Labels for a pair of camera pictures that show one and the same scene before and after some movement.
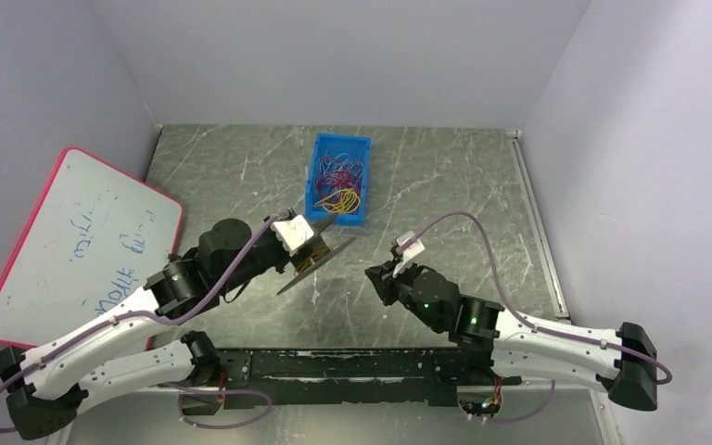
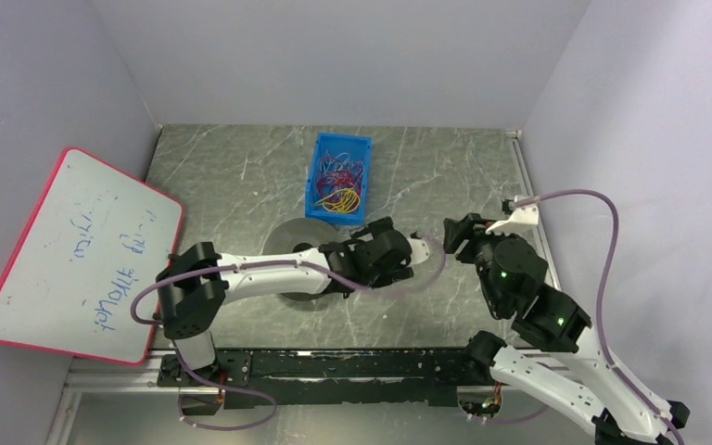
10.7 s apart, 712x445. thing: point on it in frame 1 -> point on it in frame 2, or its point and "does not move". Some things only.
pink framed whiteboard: (92, 237) does not move
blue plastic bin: (359, 145) does not move
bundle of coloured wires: (338, 184) does not move
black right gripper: (392, 285) -> (465, 235)
